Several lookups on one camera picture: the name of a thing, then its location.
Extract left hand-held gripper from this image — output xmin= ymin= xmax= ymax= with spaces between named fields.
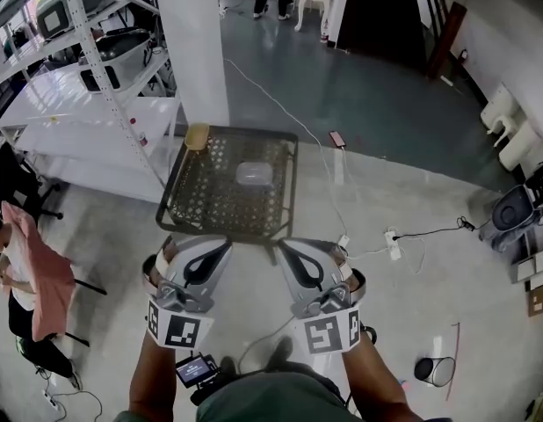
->
xmin=141 ymin=236 xmax=235 ymax=352

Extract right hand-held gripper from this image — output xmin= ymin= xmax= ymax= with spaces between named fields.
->
xmin=277 ymin=237 xmax=368 ymax=355

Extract person's left forearm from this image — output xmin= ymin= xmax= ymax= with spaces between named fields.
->
xmin=127 ymin=331 xmax=203 ymax=422

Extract person's right forearm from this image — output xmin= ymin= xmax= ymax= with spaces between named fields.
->
xmin=340 ymin=331 xmax=429 ymax=422

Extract person's right hand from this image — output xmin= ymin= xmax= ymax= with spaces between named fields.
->
xmin=335 ymin=246 xmax=363 ymax=290

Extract person's left hand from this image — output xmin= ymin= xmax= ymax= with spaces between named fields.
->
xmin=156 ymin=236 xmax=178 ymax=283

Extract white power strip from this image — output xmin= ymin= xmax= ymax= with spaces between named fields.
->
xmin=41 ymin=388 xmax=62 ymax=411
xmin=383 ymin=229 xmax=403 ymax=262

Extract person's dark shoe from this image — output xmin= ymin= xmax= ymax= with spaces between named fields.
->
xmin=218 ymin=355 xmax=238 ymax=378
xmin=269 ymin=335 xmax=295 ymax=374

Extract black wristband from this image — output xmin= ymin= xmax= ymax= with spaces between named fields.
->
xmin=358 ymin=322 xmax=379 ymax=346

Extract clear plastic container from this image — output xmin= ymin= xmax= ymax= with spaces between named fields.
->
xmin=235 ymin=160 xmax=275 ymax=192

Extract small black screen device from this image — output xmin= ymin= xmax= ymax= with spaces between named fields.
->
xmin=174 ymin=352 xmax=223 ymax=407

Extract yellow plastic cup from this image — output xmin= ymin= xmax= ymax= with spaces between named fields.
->
xmin=184 ymin=122 xmax=211 ymax=154

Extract person's green clothing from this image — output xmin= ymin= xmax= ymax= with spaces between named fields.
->
xmin=112 ymin=368 xmax=453 ymax=422

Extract pink cloth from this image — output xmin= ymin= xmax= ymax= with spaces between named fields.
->
xmin=0 ymin=200 xmax=77 ymax=343

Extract black mesh wastebasket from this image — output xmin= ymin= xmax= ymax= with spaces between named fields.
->
xmin=413 ymin=355 xmax=457 ymax=389

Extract thin red rod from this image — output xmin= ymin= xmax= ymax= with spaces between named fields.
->
xmin=444 ymin=321 xmax=462 ymax=403

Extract white metal shelf rack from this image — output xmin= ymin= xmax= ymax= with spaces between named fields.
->
xmin=0 ymin=0 xmax=183 ymax=204

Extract black office chair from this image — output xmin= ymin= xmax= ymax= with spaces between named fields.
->
xmin=0 ymin=142 xmax=65 ymax=222

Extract grey round appliance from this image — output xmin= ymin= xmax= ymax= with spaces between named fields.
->
xmin=477 ymin=160 xmax=543 ymax=254

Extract white bin with black bowl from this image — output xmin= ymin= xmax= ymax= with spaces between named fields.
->
xmin=79 ymin=27 xmax=159 ymax=92

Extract flat cardboard pieces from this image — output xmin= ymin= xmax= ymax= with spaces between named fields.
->
xmin=510 ymin=243 xmax=543 ymax=321

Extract white furniture piece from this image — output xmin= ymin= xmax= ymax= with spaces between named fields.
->
xmin=479 ymin=82 xmax=543 ymax=171

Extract brown wooden plank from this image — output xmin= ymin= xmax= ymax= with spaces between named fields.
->
xmin=426 ymin=1 xmax=469 ymax=81

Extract grey screen device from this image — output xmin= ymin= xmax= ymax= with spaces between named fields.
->
xmin=35 ymin=0 xmax=74 ymax=40

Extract black cable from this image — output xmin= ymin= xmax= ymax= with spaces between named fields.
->
xmin=391 ymin=215 xmax=492 ymax=242

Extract long white cable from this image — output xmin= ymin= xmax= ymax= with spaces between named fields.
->
xmin=221 ymin=56 xmax=348 ymax=242

